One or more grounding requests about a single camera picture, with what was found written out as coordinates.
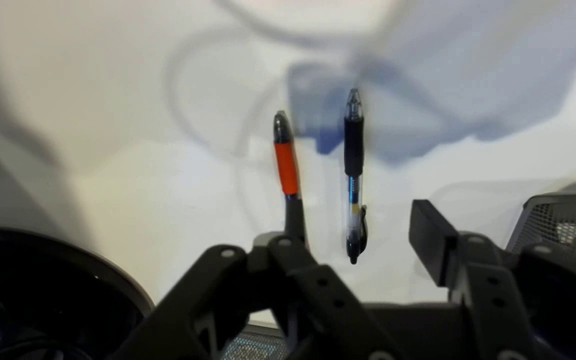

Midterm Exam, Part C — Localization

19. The blue and black pen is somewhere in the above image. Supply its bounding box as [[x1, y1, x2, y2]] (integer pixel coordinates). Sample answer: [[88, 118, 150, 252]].
[[344, 87, 367, 264]]

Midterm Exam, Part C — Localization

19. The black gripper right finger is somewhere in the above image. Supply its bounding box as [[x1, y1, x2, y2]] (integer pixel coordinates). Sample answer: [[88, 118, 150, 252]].
[[408, 199, 576, 360]]

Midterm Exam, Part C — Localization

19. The left black mesh pen basket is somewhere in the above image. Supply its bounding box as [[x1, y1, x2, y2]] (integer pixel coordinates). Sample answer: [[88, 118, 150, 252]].
[[507, 192, 576, 256]]

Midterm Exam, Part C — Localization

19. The red and black pen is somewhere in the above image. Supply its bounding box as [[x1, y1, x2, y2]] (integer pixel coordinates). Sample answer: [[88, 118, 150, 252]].
[[272, 112, 306, 242]]

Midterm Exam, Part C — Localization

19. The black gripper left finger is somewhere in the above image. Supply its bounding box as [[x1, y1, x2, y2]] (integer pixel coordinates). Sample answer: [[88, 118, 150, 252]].
[[109, 196, 404, 360]]

